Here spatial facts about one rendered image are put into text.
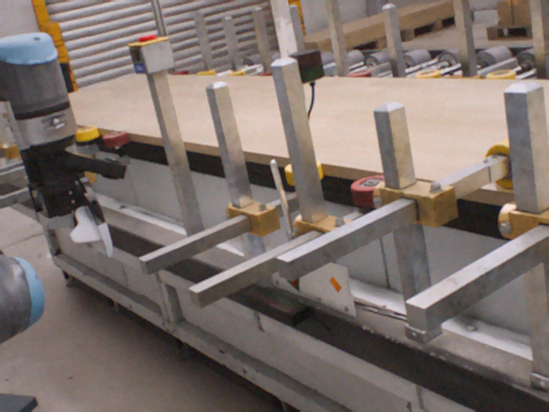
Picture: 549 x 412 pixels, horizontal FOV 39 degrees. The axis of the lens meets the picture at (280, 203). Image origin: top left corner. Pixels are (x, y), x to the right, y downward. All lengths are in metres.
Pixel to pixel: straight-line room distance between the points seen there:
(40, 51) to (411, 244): 0.65
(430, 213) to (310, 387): 1.17
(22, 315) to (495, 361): 0.94
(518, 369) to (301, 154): 0.52
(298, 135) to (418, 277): 0.33
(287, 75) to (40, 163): 0.44
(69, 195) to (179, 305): 1.58
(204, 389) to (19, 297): 1.20
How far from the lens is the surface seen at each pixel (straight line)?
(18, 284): 1.66
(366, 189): 1.44
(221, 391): 2.68
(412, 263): 1.25
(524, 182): 1.04
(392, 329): 1.36
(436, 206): 1.16
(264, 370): 2.40
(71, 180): 1.28
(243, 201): 1.62
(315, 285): 1.48
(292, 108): 1.36
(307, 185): 1.40
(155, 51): 1.77
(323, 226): 1.39
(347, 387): 2.08
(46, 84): 1.25
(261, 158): 1.88
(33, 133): 1.26
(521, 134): 1.01
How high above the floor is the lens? 1.35
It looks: 18 degrees down
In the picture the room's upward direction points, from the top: 12 degrees counter-clockwise
